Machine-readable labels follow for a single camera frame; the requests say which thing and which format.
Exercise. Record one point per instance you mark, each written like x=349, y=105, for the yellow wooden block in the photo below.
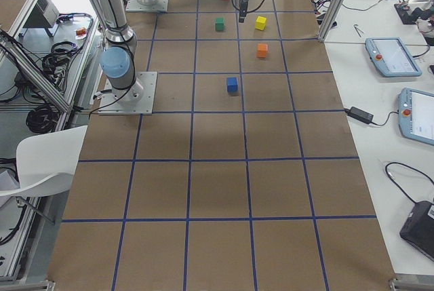
x=260, y=23

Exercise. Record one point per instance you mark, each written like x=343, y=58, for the allen key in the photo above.
x=358, y=30

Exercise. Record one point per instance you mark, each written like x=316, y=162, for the white chair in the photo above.
x=46, y=163

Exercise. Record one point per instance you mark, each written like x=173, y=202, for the teach pendant far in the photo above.
x=391, y=58

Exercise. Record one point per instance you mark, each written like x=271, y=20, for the black power adapter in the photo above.
x=359, y=114

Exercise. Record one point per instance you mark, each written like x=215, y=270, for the blue wooden block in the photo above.
x=232, y=85

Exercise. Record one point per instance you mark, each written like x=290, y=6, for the orange wooden block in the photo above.
x=262, y=50

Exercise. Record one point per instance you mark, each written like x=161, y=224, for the teach pendant near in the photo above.
x=416, y=115

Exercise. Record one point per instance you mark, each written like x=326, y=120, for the green wooden block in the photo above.
x=219, y=24

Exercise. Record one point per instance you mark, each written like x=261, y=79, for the teach pendant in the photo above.
x=391, y=58
x=416, y=115

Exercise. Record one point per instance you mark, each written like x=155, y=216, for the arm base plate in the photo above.
x=139, y=99
x=147, y=6

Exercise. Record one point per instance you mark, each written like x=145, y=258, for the black box device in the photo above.
x=418, y=228

